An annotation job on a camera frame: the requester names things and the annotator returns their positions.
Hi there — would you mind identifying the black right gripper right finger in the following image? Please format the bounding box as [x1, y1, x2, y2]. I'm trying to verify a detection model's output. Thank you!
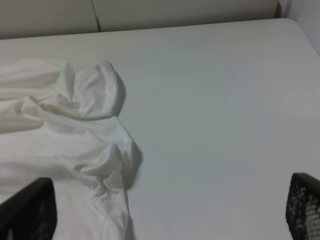
[285, 172, 320, 240]

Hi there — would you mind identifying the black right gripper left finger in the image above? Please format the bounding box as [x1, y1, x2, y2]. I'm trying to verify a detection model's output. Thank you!
[0, 177, 56, 240]

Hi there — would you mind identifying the white short sleeve shirt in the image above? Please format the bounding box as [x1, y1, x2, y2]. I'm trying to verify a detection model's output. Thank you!
[0, 59, 137, 240]

